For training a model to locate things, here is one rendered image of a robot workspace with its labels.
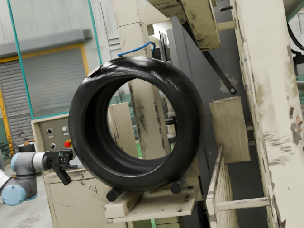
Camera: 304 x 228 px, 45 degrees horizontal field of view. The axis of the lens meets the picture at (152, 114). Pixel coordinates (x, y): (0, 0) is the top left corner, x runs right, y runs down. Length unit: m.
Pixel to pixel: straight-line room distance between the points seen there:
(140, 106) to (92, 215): 0.89
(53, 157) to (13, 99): 9.96
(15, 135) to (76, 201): 9.41
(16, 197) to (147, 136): 0.68
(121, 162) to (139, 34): 0.64
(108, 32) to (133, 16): 9.21
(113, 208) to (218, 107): 0.66
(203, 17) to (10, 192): 1.07
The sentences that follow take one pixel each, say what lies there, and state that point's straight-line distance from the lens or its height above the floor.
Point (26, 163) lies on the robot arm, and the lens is 1.79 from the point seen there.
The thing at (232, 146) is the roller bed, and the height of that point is 0.98.
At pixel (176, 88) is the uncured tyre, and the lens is 1.43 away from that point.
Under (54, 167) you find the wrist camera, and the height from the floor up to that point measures 1.05.
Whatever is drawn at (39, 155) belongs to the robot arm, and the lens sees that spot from 1.77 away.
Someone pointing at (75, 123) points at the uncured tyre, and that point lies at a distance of 1.56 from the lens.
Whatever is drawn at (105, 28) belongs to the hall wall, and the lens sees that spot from 11.05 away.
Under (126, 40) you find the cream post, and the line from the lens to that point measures 1.88.
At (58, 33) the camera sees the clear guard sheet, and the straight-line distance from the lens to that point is 2.42.
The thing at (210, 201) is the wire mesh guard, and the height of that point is 1.00.
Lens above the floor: 1.30
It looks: 3 degrees down
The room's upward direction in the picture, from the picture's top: 11 degrees counter-clockwise
